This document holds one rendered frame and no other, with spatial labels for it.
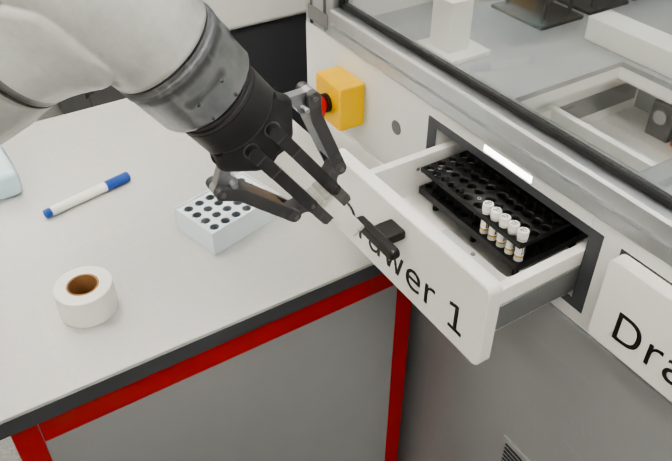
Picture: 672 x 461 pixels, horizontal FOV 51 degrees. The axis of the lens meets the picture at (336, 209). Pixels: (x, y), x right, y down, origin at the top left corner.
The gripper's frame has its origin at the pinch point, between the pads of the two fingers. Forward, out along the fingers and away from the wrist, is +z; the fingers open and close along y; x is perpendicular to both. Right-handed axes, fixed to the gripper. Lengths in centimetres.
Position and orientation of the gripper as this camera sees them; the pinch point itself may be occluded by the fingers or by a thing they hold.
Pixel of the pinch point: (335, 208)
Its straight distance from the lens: 70.6
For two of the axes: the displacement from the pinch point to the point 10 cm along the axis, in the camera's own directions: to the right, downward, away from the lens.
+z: 4.9, 4.6, 7.4
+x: -5.2, -5.2, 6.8
